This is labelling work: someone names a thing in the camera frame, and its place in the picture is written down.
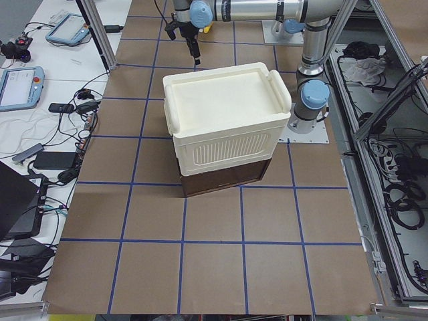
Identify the black power brick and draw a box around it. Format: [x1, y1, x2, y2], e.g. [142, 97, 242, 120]
[33, 151, 76, 170]

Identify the black laptop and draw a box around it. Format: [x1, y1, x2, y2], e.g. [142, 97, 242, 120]
[1, 163, 47, 241]

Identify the cream plastic storage box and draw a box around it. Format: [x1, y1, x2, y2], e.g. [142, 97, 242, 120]
[163, 62, 292, 176]

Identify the white crumpled cloth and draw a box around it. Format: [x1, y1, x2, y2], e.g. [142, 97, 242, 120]
[344, 58, 386, 86]

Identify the blue teach pendant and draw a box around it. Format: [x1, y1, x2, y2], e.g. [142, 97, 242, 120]
[1, 66, 45, 112]
[45, 13, 90, 46]

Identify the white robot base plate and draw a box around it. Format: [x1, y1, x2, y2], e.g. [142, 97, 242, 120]
[278, 121, 330, 144]

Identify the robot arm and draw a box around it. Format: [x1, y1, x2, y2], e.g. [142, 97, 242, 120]
[165, 1, 342, 77]

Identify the blue teach pendant far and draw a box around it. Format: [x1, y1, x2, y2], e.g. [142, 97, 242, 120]
[45, 13, 90, 46]

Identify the blue teach pendant near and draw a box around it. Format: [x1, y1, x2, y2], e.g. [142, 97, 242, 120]
[1, 66, 45, 112]

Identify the dark brown wooden drawer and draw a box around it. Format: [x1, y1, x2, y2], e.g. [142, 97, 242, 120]
[179, 158, 272, 197]

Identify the yellow plush toy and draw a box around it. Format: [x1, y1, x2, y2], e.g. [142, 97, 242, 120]
[203, 23, 213, 33]

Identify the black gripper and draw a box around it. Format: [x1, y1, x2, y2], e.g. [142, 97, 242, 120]
[166, 20, 201, 65]

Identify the aluminium frame post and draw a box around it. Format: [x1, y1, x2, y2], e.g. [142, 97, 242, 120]
[76, 0, 117, 73]

